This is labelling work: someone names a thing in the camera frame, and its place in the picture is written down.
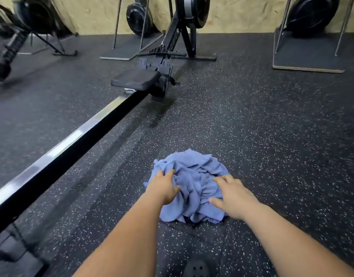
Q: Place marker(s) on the black ski trainer grey platform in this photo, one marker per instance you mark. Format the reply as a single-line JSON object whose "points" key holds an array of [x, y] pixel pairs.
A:
{"points": [[131, 50]]}

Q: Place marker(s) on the person's right forearm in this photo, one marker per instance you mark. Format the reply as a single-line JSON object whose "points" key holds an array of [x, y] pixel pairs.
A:
{"points": [[292, 245]]}

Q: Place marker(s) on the person's left forearm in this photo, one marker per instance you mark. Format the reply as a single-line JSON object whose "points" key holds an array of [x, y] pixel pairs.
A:
{"points": [[122, 242]]}

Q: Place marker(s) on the blue towel pile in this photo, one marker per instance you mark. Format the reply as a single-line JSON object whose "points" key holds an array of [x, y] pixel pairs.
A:
{"points": [[194, 176]]}

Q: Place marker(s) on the black rowing machine with rail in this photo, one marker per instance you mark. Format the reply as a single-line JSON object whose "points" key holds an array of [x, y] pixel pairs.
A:
{"points": [[79, 141]]}

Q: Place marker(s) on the black fan bike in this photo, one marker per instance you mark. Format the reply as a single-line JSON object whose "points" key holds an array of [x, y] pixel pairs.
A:
{"points": [[35, 14]]}

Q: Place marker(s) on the person's left hand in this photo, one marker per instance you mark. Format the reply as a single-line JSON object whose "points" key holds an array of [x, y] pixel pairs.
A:
{"points": [[161, 188]]}

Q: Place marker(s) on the black ski trainer wooden-edged platform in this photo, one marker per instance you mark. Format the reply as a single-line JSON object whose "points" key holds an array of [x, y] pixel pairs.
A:
{"points": [[310, 54]]}

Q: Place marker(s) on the person's right hand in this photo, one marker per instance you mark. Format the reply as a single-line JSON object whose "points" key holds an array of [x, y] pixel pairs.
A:
{"points": [[234, 198]]}

